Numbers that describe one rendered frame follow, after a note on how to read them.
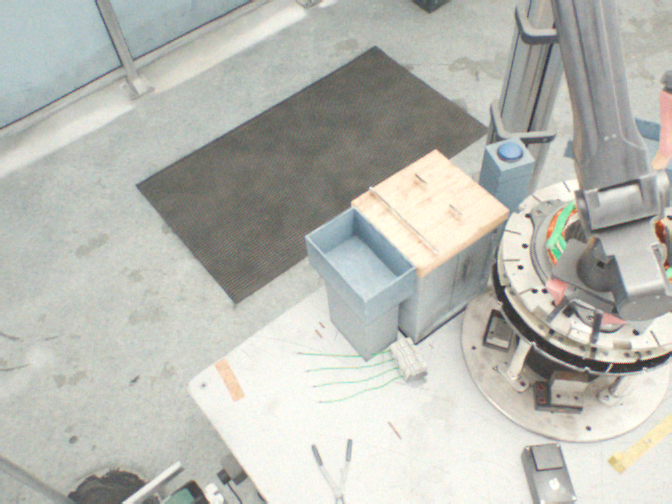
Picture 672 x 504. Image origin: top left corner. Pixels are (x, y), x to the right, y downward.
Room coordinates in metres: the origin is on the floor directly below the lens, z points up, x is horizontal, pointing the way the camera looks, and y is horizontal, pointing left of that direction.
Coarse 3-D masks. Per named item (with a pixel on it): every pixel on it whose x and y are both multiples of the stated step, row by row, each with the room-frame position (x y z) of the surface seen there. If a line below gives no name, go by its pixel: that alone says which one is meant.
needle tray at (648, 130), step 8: (640, 120) 0.85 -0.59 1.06; (640, 128) 0.85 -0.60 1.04; (648, 128) 0.84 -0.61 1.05; (656, 128) 0.83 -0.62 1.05; (648, 136) 0.84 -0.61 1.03; (656, 136) 0.83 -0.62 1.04; (568, 144) 0.82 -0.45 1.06; (648, 144) 0.82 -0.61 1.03; (656, 144) 0.82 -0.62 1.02; (568, 152) 0.81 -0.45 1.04; (648, 152) 0.80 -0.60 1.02; (656, 152) 0.80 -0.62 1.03; (664, 168) 0.73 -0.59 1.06
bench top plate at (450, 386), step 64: (320, 320) 0.65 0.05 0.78; (192, 384) 0.53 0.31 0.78; (256, 384) 0.52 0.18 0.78; (320, 384) 0.51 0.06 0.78; (448, 384) 0.48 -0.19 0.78; (256, 448) 0.39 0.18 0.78; (320, 448) 0.38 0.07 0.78; (384, 448) 0.37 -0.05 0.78; (448, 448) 0.36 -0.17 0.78; (512, 448) 0.35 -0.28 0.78; (576, 448) 0.34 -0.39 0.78
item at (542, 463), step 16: (528, 448) 0.33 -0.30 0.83; (544, 448) 0.33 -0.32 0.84; (560, 448) 0.33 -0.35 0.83; (528, 464) 0.31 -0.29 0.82; (544, 464) 0.30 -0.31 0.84; (560, 464) 0.30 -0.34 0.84; (528, 480) 0.29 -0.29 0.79; (544, 480) 0.28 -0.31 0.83; (560, 480) 0.27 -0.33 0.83; (544, 496) 0.25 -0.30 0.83; (560, 496) 0.25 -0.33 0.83; (576, 496) 0.25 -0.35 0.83
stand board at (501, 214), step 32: (448, 160) 0.80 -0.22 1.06; (384, 192) 0.74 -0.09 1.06; (416, 192) 0.73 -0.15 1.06; (448, 192) 0.72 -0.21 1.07; (480, 192) 0.71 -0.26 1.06; (384, 224) 0.66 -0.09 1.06; (416, 224) 0.66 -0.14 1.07; (448, 224) 0.65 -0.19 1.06; (480, 224) 0.64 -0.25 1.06; (416, 256) 0.59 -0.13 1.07; (448, 256) 0.59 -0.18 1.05
